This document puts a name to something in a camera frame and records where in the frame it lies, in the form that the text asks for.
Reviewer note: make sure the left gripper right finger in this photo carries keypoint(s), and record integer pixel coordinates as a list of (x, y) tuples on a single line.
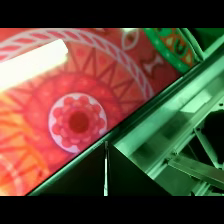
[(130, 176)]

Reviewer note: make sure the silver frame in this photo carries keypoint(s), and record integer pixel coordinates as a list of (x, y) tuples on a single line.
[(173, 120)]

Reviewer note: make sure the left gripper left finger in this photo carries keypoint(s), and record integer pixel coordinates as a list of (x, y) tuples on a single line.
[(83, 176)]

